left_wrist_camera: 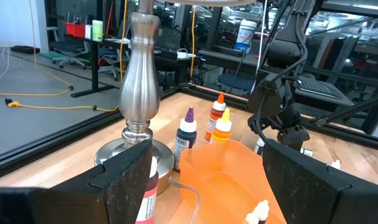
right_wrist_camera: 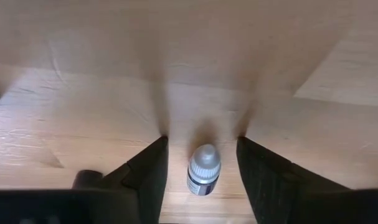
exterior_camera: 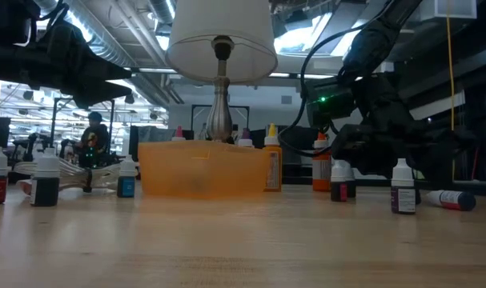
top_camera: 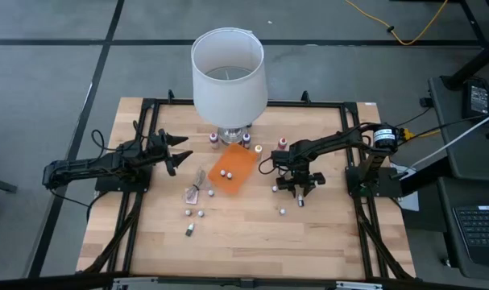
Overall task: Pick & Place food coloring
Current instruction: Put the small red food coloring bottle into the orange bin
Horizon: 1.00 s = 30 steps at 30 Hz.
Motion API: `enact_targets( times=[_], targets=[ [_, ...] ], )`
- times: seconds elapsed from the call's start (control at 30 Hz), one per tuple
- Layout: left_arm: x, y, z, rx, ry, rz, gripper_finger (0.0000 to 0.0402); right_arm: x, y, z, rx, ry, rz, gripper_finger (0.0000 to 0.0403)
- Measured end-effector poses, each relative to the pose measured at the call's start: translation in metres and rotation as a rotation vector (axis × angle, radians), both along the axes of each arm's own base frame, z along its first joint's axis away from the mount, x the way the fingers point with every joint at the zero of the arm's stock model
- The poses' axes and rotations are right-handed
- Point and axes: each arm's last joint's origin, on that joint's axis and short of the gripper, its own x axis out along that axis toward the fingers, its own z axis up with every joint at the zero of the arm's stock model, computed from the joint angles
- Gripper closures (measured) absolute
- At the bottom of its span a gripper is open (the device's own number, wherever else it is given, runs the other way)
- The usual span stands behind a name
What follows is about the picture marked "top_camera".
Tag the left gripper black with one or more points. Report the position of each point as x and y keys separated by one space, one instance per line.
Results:
x=157 y=147

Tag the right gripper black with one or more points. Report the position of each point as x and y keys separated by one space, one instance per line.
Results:
x=300 y=177

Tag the large orange colouring bottle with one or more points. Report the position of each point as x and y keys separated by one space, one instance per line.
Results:
x=282 y=143

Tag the large yellow colouring bottle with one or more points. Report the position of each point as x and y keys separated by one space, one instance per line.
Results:
x=258 y=151

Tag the large blue colouring bottle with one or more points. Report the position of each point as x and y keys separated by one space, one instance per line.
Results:
x=246 y=139

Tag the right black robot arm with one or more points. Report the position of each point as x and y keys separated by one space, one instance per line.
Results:
x=332 y=143

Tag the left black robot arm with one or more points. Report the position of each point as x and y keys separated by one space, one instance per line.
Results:
x=87 y=165

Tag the orange translucent plastic bin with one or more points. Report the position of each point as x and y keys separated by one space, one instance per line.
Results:
x=238 y=161

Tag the table lamp white shade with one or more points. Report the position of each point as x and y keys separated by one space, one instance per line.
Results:
x=228 y=100

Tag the small dark dropper bottle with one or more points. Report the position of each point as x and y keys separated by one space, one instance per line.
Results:
x=190 y=229

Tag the white paper sheet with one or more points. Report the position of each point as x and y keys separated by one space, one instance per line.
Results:
x=409 y=201

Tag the yellow plug connector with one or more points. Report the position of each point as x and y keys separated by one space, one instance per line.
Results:
x=407 y=133

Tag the dark grey side desk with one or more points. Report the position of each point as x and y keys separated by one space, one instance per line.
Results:
x=461 y=157

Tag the black keyboard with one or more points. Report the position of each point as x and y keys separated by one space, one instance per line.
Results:
x=481 y=233

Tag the black power supply brick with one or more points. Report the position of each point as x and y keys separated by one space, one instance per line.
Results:
x=477 y=98

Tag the black stand leg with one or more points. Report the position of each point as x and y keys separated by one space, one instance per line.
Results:
x=473 y=64

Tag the black frame bracket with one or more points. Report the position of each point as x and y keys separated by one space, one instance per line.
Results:
x=305 y=96
x=171 y=96

